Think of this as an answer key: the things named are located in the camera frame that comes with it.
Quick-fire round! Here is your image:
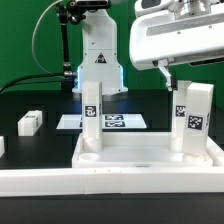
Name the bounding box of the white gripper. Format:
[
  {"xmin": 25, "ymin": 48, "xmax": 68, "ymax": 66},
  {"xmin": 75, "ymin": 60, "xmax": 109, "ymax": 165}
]
[{"xmin": 129, "ymin": 0, "xmax": 224, "ymax": 91}]

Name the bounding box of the white desk top tray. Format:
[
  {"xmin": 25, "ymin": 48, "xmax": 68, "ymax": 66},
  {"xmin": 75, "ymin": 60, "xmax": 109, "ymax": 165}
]
[{"xmin": 72, "ymin": 132, "xmax": 224, "ymax": 168}]

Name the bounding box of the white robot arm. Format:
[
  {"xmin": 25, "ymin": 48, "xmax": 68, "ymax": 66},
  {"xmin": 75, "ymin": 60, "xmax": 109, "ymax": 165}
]
[{"xmin": 72, "ymin": 0, "xmax": 224, "ymax": 95}]

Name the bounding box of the fiducial marker sheet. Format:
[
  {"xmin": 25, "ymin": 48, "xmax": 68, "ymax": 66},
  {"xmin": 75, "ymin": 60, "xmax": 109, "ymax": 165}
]
[{"xmin": 57, "ymin": 114, "xmax": 147, "ymax": 130}]

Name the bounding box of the grey curved cable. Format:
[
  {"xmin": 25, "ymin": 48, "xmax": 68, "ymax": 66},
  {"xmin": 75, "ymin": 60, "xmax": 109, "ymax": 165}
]
[{"xmin": 31, "ymin": 0, "xmax": 65, "ymax": 75}]

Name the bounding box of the white front fence wall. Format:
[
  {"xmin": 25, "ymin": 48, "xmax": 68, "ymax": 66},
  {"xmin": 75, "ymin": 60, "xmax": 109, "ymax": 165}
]
[{"xmin": 0, "ymin": 167, "xmax": 224, "ymax": 197}]

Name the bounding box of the white fence wall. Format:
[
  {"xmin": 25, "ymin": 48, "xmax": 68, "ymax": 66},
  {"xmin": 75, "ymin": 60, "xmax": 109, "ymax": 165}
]
[
  {"xmin": 0, "ymin": 167, "xmax": 224, "ymax": 197},
  {"xmin": 0, "ymin": 136, "xmax": 5, "ymax": 158}
]

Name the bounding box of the black cable bundle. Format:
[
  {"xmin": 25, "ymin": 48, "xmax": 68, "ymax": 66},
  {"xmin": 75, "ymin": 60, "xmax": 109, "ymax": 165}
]
[{"xmin": 0, "ymin": 73, "xmax": 66, "ymax": 95}]

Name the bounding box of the white left fence wall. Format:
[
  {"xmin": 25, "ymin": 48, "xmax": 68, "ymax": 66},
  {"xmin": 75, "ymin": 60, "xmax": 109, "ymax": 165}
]
[{"xmin": 0, "ymin": 136, "xmax": 5, "ymax": 158}]

